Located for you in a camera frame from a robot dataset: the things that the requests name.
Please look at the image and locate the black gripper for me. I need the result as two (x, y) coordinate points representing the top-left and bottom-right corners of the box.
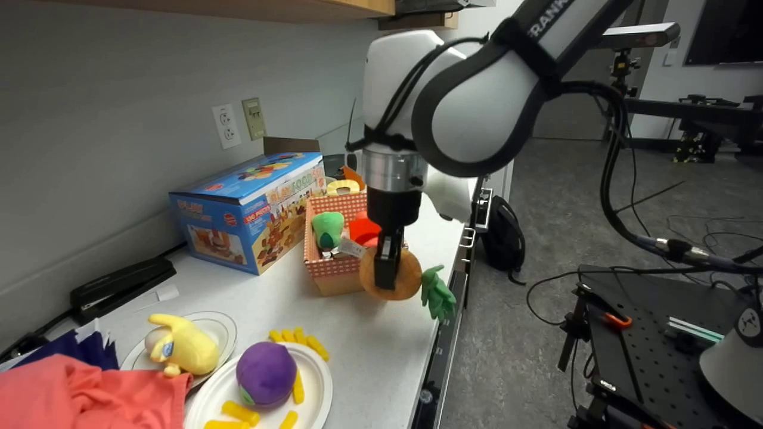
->
(365, 188), (421, 294)

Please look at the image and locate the orange pineapple plush toy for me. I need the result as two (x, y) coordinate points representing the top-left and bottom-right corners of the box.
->
(358, 243), (460, 327)

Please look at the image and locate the grey round robot base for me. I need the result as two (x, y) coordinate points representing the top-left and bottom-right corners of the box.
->
(696, 302), (763, 429)

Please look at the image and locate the red plush toy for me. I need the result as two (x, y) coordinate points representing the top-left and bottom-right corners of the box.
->
(345, 215), (383, 249)

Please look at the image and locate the multicolour toy piece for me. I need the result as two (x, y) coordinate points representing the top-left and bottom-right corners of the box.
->
(318, 242), (367, 264)

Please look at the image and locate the red checkered cardboard box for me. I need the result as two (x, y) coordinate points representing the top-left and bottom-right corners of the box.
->
(301, 188), (377, 298)

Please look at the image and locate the green plush toy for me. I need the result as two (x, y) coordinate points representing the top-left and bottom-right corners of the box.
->
(309, 209), (348, 261)

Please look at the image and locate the blue toy packaging box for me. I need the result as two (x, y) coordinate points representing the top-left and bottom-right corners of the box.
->
(168, 151), (328, 278)

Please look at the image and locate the purple plush ball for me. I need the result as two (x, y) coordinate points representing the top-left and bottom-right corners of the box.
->
(234, 340), (301, 412)

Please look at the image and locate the yellow plush toy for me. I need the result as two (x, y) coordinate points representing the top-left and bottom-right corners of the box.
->
(144, 312), (224, 381)

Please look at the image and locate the orange cup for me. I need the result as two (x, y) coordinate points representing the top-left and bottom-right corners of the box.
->
(338, 165), (367, 190)

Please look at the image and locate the grey bowl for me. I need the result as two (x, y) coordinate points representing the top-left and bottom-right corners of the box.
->
(319, 153), (358, 184)

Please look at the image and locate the black backpack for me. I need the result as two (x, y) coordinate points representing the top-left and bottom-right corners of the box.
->
(482, 193), (530, 278)

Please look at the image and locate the white paper plate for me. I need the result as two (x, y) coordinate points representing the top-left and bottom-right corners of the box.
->
(181, 340), (336, 429)

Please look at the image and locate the white paper tag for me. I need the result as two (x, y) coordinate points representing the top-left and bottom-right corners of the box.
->
(153, 282), (181, 306)

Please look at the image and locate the black stapler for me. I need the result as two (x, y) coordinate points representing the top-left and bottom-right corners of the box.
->
(66, 256), (179, 327)

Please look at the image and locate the black perforated table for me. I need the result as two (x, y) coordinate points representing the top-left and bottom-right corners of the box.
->
(574, 264), (754, 429)

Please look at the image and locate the black tripod stand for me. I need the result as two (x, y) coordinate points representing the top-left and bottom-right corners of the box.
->
(609, 46), (648, 147)

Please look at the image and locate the navy cloth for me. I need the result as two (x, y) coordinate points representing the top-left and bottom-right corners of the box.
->
(13, 327), (121, 374)

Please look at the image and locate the red cloth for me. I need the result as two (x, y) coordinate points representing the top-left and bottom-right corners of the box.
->
(0, 354), (193, 429)

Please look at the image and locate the grey flat light panel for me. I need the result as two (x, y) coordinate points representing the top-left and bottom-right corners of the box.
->
(601, 19), (683, 53)

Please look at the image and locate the black equipment desk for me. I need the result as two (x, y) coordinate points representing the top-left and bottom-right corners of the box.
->
(616, 91), (763, 157)

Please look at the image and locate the green wall switch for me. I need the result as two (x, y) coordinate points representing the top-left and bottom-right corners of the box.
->
(241, 95), (266, 143)

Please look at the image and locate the white wall outlet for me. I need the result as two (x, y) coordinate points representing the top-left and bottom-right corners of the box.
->
(210, 102), (243, 153)

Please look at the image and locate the thick black cable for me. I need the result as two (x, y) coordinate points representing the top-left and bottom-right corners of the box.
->
(556, 78), (763, 277)

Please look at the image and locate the orange handled clamp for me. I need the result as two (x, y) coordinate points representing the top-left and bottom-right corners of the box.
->
(574, 283), (636, 334)

